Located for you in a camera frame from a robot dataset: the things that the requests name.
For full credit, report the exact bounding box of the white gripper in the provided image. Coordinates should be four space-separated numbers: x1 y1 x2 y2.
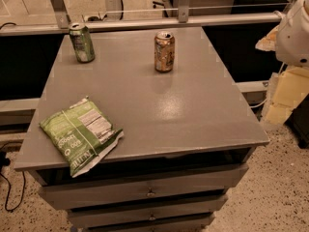
255 0 309 125

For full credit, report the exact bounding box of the orange soda can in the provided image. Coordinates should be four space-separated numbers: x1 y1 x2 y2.
154 31 175 73

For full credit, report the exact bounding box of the green soda can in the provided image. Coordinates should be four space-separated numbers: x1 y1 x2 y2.
69 22 95 63

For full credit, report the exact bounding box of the grey drawer cabinet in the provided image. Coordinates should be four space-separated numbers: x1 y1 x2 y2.
13 26 270 232

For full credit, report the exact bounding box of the middle grey drawer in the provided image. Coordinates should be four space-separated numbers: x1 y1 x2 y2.
69 194 227 228

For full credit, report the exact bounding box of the grey drawer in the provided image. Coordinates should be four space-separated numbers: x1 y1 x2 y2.
39 163 248 210
87 213 214 232
69 194 227 228

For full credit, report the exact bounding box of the bottom grey drawer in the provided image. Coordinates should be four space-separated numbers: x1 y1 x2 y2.
87 213 214 232

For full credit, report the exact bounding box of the top grey drawer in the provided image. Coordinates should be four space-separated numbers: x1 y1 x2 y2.
39 163 248 210

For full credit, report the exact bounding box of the green chip bag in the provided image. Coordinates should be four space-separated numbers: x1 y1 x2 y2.
40 98 124 178

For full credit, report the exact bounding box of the white cable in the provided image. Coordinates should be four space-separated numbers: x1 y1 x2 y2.
249 97 268 110

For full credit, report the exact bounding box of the metal frame rail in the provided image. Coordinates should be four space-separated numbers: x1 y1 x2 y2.
0 0 292 36

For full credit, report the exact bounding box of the black floor cable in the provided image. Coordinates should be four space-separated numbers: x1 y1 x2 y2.
0 141 27 213

